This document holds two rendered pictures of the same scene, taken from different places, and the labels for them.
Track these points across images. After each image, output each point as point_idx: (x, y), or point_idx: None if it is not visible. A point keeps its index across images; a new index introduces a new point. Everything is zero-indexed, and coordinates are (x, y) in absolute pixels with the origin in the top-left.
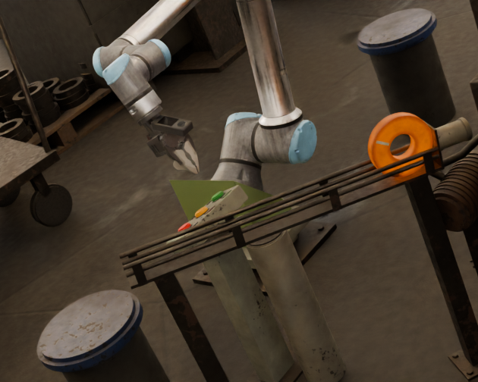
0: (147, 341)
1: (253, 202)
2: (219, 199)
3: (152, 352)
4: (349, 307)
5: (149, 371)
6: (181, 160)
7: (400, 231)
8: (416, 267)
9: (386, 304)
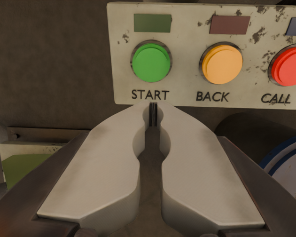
0: (254, 145)
1: (25, 175)
2: (172, 35)
3: (253, 138)
4: (92, 57)
5: (269, 127)
6: (217, 148)
7: None
8: (35, 23)
9: (81, 26)
